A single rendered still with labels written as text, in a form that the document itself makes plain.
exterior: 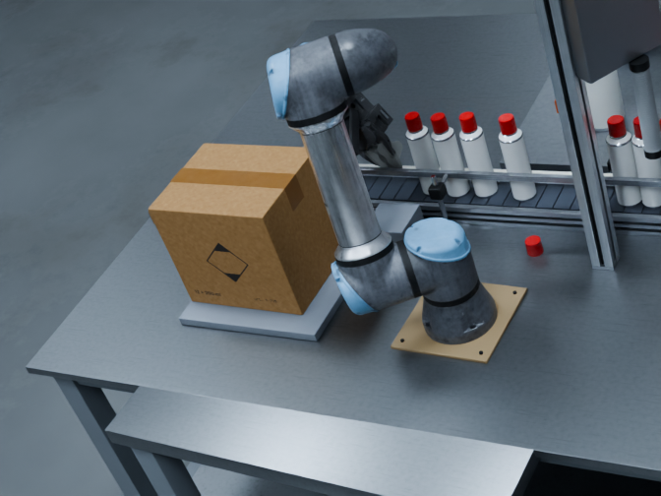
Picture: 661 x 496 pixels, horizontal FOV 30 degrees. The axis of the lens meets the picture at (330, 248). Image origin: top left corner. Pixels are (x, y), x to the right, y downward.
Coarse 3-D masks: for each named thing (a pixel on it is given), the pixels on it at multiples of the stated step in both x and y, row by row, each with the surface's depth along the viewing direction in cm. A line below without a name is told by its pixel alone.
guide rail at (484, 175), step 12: (360, 168) 278; (372, 168) 277; (384, 168) 276; (396, 168) 274; (408, 168) 273; (516, 180) 259; (528, 180) 258; (540, 180) 256; (552, 180) 255; (564, 180) 254; (612, 180) 248; (624, 180) 247; (636, 180) 245; (648, 180) 244; (660, 180) 243
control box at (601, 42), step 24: (576, 0) 208; (600, 0) 210; (624, 0) 212; (648, 0) 215; (576, 24) 211; (600, 24) 212; (624, 24) 215; (648, 24) 217; (576, 48) 215; (600, 48) 215; (624, 48) 217; (648, 48) 220; (576, 72) 219; (600, 72) 217
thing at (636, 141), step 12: (636, 120) 240; (636, 132) 240; (636, 144) 241; (636, 156) 244; (636, 168) 246; (648, 168) 244; (660, 168) 245; (648, 192) 248; (660, 192) 247; (648, 204) 250; (660, 204) 249
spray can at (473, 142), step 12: (468, 120) 258; (468, 132) 260; (480, 132) 261; (468, 144) 261; (480, 144) 261; (468, 156) 264; (480, 156) 263; (468, 168) 267; (480, 168) 265; (492, 168) 267; (480, 180) 267; (492, 180) 268; (480, 192) 269; (492, 192) 269
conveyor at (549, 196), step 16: (368, 176) 290; (384, 176) 288; (368, 192) 285; (384, 192) 283; (400, 192) 281; (416, 192) 279; (544, 192) 265; (560, 192) 264; (608, 192) 259; (544, 208) 261; (560, 208) 259; (576, 208) 258; (624, 208) 253; (640, 208) 251
